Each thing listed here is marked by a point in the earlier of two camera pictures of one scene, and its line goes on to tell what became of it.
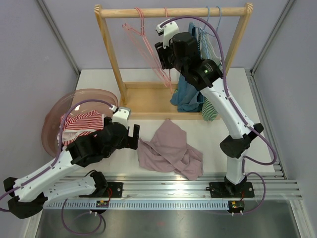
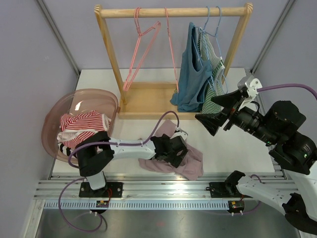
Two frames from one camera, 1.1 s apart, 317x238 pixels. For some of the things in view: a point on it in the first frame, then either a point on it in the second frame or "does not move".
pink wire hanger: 141,44 -> 138,34
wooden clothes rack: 152,100 does not move
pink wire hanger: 125,26 -> 138,13
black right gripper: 162,52 -> 212,122
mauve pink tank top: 167,150 does not move
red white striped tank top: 73,127 does not move
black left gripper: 129,142 -> 175,159
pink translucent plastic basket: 52,123 does not move
